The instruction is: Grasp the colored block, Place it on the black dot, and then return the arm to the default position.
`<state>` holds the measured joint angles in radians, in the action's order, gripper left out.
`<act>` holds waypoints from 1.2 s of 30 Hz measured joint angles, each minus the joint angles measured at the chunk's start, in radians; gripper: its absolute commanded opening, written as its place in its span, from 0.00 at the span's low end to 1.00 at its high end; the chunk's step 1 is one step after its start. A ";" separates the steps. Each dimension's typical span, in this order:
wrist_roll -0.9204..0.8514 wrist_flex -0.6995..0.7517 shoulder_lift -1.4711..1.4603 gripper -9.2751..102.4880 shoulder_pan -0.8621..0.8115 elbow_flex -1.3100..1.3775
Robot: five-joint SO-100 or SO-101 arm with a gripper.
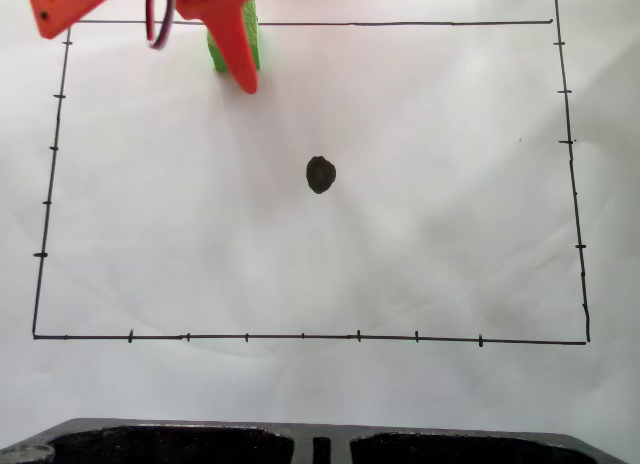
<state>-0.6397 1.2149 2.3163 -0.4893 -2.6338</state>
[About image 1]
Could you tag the white paper sheet with drawn rectangle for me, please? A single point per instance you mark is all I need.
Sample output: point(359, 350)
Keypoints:
point(320, 284)

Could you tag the green textured foam block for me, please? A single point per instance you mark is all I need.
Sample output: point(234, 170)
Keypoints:
point(216, 54)

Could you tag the black foam tray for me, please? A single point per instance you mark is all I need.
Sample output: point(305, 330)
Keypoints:
point(320, 446)

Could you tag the black dot mark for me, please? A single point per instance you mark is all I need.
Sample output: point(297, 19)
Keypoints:
point(320, 174)

